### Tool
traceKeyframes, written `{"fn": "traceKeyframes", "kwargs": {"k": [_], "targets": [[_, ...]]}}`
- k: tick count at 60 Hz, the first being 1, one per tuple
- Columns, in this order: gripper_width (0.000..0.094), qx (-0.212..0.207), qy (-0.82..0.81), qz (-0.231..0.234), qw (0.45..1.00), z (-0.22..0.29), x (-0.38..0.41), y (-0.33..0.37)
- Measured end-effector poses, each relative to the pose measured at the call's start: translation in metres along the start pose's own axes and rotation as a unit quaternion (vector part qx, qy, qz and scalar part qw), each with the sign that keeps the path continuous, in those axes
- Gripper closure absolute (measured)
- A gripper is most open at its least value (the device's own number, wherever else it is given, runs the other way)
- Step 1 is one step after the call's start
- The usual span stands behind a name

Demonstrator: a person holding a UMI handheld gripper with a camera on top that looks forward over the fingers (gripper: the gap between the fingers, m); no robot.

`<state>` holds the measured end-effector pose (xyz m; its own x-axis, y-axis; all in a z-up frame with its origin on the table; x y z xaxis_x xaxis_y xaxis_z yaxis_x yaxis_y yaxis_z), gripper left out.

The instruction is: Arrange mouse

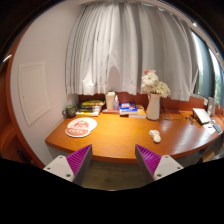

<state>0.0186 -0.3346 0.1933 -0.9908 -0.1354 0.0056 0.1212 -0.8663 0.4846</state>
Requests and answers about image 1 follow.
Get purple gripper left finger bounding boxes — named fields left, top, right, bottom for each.
left=44, top=145, right=93, bottom=186

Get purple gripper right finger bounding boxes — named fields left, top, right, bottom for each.
left=135, top=144, right=183, bottom=183

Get white computer mouse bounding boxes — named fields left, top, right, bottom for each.
left=149, top=130, right=161, bottom=143

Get round red white mouse pad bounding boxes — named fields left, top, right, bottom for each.
left=65, top=117, right=97, bottom=138

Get yellow book under blue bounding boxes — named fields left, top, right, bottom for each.
left=129, top=105, right=146, bottom=118

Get white vase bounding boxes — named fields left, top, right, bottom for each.
left=146, top=93, right=161, bottom=120

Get dark green mug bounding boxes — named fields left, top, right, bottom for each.
left=62, top=105, right=76, bottom=118

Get stack of yellow books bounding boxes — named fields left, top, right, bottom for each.
left=76, top=100, right=105, bottom=117

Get white laptop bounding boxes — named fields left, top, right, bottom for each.
left=192, top=108, right=211, bottom=125

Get black remote control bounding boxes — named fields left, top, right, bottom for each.
left=213, top=123, right=222, bottom=133

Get clear plastic bottle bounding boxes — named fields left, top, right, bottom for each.
left=113, top=95, right=119, bottom=111

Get white and pink flowers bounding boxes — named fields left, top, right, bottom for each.
left=141, top=70, right=171, bottom=98

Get white curtain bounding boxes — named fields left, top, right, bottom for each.
left=65, top=1, right=198, bottom=101

